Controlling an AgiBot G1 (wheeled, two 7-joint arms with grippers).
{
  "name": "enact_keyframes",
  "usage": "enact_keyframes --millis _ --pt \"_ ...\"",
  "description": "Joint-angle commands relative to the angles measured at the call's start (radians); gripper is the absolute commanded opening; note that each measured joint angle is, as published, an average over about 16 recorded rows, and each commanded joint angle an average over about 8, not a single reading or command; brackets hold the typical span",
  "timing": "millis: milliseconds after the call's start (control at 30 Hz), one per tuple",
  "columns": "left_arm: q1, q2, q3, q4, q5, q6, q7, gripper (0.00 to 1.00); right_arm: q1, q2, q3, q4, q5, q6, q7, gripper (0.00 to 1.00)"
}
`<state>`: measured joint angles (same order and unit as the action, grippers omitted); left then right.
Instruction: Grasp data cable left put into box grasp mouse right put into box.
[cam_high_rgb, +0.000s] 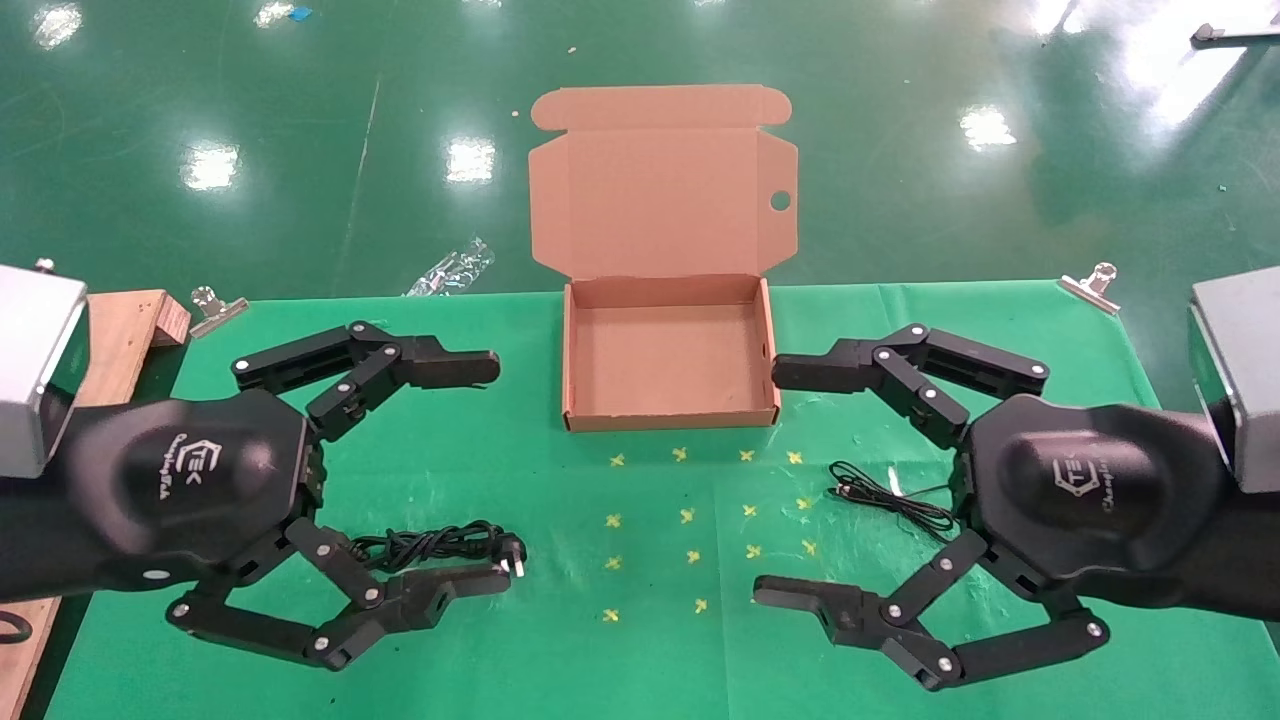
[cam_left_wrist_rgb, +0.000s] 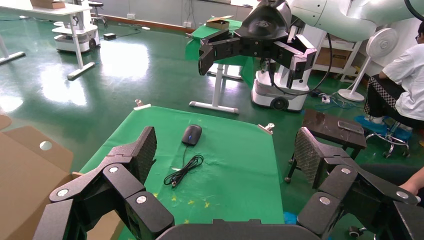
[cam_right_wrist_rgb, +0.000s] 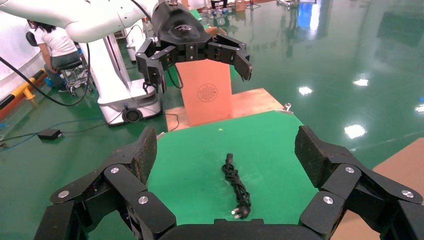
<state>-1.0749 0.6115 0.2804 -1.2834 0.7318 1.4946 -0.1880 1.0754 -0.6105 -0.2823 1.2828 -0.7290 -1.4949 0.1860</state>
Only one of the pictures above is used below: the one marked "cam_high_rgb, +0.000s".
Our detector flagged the black power cable with plug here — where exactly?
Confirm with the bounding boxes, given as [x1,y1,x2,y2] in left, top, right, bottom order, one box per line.
[350,519,529,582]

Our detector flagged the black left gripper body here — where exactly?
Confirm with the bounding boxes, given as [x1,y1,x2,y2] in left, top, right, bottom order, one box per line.
[60,388,327,598]

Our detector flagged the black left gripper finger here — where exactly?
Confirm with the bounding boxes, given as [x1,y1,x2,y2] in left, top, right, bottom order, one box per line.
[232,320,501,443]
[167,518,511,673]

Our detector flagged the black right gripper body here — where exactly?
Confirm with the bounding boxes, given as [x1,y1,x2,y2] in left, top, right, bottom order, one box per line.
[955,394,1241,611]

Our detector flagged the green table mat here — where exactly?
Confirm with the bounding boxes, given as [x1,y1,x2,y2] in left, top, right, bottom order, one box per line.
[45,280,1280,720]

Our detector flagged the wooden board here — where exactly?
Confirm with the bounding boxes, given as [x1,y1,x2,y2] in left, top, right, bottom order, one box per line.
[0,290,192,720]

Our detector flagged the open brown cardboard box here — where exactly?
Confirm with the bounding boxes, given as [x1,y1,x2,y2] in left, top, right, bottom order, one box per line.
[528,84,801,433]

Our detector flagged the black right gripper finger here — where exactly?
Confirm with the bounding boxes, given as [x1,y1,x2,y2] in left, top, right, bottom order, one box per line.
[752,530,1111,693]
[772,322,1051,449]

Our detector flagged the silver metal binder clip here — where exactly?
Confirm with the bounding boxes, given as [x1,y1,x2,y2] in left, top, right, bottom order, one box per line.
[1057,262,1122,316]
[189,286,250,339]

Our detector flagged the thin black cable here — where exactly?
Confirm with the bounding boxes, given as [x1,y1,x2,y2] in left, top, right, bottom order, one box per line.
[828,460,967,546]

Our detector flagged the narrow crumpled clear plastic bag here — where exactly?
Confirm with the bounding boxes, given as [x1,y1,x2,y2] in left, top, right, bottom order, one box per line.
[403,237,496,297]

